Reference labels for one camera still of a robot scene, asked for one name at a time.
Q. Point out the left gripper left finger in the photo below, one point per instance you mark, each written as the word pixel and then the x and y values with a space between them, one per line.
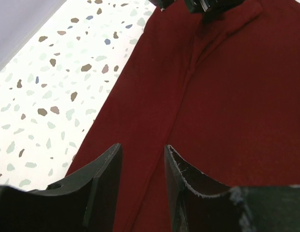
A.
pixel 84 201

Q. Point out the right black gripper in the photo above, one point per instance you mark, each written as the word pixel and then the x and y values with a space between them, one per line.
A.
pixel 200 6

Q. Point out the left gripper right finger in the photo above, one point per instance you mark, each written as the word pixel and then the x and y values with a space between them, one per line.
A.
pixel 198 203

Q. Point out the dark red t shirt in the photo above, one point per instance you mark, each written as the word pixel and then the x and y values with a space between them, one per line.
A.
pixel 225 95

